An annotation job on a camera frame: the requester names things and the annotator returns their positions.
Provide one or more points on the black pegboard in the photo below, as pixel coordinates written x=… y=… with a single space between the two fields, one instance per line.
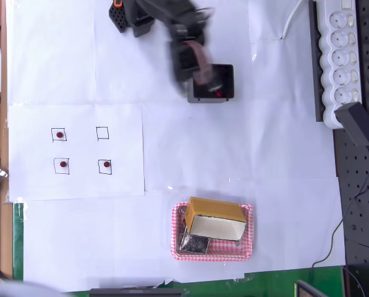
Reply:
x=366 y=216

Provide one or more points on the white rounded object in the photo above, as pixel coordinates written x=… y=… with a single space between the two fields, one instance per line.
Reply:
x=5 y=289

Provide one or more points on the pink checked tray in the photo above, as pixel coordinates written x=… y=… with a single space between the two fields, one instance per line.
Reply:
x=227 y=250

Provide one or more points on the white paper with drawn squares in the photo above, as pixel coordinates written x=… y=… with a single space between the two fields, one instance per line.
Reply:
x=79 y=185

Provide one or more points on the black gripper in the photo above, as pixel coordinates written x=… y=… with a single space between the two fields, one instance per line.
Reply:
x=193 y=81

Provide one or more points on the black printed snack package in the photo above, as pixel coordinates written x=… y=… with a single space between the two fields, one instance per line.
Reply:
x=193 y=244

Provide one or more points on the black bar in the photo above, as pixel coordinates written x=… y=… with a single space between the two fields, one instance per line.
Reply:
x=315 y=77

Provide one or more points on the yellow cardboard box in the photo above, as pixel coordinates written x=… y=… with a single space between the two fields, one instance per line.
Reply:
x=215 y=208

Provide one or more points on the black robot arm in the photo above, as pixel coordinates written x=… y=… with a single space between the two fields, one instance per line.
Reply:
x=159 y=12

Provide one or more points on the small screen device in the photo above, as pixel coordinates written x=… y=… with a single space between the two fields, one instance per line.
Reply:
x=304 y=290

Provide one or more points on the black flat device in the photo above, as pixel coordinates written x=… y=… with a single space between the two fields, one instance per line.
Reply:
x=134 y=293

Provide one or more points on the red bead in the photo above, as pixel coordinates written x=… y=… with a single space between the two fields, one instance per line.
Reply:
x=106 y=164
x=59 y=135
x=217 y=92
x=62 y=164

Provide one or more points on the green mat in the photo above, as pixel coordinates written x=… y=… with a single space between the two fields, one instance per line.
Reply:
x=17 y=241

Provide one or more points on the dark grey block device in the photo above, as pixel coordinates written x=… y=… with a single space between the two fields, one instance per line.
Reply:
x=357 y=120

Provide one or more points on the black plastic bin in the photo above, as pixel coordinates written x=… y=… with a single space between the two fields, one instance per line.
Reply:
x=202 y=99

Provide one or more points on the white power strip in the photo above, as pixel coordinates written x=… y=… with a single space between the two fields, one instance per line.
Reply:
x=332 y=18

